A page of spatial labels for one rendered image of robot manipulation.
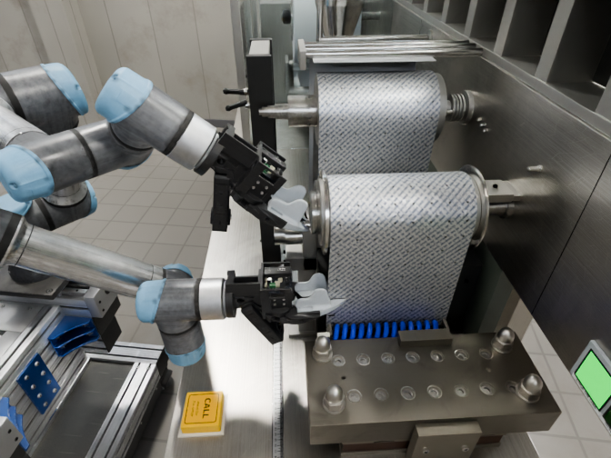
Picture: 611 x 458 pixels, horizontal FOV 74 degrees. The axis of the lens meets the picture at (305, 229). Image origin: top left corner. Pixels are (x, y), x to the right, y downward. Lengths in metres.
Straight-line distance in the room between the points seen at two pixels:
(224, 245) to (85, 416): 0.90
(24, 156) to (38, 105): 0.38
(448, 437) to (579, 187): 0.41
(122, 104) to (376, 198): 0.39
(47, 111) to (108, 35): 3.48
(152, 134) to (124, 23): 3.79
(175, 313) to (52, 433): 1.16
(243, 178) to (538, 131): 0.46
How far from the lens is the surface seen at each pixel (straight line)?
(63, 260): 0.83
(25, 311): 1.49
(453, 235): 0.71
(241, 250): 1.18
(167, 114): 0.60
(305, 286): 0.75
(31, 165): 0.65
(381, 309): 0.79
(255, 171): 0.61
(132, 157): 0.69
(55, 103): 1.03
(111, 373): 1.89
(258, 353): 0.93
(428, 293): 0.79
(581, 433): 2.15
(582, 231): 0.65
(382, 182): 0.68
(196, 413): 0.85
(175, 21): 4.17
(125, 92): 0.60
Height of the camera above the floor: 1.65
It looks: 37 degrees down
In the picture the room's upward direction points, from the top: straight up
